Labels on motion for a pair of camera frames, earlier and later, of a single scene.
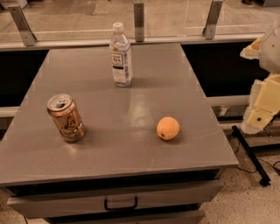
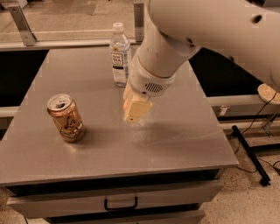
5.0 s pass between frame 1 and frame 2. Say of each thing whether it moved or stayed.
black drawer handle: stayed
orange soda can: stayed
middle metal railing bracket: stayed
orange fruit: moved
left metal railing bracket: stayed
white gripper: moved
